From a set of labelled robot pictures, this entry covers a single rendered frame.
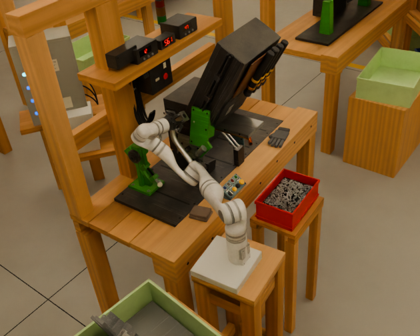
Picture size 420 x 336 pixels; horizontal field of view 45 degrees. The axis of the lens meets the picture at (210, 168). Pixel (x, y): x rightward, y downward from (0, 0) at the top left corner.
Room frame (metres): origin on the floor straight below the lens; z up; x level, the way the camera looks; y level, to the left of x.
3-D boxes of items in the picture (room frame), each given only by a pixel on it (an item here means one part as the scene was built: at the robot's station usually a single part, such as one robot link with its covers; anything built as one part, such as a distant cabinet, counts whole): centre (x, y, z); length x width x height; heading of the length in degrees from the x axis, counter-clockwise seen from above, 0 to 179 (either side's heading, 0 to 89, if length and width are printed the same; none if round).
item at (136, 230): (2.40, 0.02, 0.44); 1.49 x 0.70 x 0.88; 142
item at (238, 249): (1.59, -0.09, 0.98); 0.09 x 0.09 x 0.17; 51
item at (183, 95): (2.57, 0.06, 1.07); 0.30 x 0.18 x 0.34; 142
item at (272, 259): (1.60, -0.09, 0.83); 0.32 x 0.32 x 0.04; 56
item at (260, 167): (2.23, -0.20, 0.82); 1.50 x 0.14 x 0.15; 142
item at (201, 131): (2.30, 0.01, 1.17); 0.13 x 0.12 x 0.20; 142
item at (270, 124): (2.40, 0.02, 0.89); 1.10 x 0.42 x 0.02; 142
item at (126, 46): (2.30, 0.37, 1.59); 0.15 x 0.07 x 0.07; 142
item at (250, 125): (2.40, -0.11, 1.11); 0.39 x 0.16 x 0.03; 52
